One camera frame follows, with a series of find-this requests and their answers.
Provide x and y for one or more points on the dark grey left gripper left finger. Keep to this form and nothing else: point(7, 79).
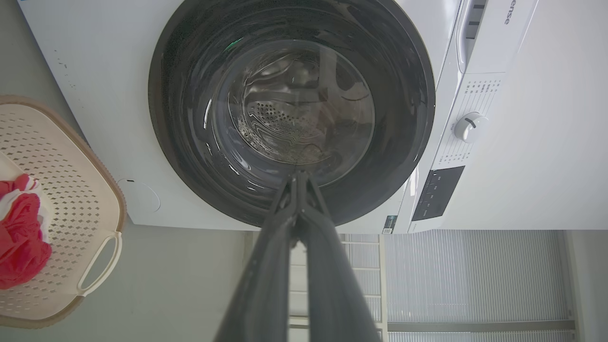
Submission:
point(266, 285)

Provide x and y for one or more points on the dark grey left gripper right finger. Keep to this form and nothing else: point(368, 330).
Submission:
point(332, 285)

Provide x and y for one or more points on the black round glass washer door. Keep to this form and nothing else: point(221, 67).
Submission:
point(190, 142)

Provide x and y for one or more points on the white front-load washing machine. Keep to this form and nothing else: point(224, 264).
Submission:
point(95, 71)

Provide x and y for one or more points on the blue energy label sticker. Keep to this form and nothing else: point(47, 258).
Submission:
point(390, 224)

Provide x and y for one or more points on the black washer display panel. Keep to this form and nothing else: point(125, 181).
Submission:
point(437, 192)

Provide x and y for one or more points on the white ribbed panel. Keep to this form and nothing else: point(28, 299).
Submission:
point(475, 275)

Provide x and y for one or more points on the round white filter cover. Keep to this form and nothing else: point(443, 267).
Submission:
point(140, 197)

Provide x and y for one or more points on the perforated steel washer drum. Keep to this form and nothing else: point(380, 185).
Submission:
point(285, 123)

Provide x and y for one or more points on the white program dial knob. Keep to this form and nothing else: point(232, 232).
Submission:
point(469, 128)

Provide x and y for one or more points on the cream perforated laundry basket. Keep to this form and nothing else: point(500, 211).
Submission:
point(71, 190)

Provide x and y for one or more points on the red and white garment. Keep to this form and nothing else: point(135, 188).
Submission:
point(21, 237)

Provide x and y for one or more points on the white detergent drawer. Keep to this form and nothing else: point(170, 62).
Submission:
point(503, 38)

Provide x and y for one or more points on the white slatted frame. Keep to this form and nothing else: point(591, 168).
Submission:
point(365, 266)

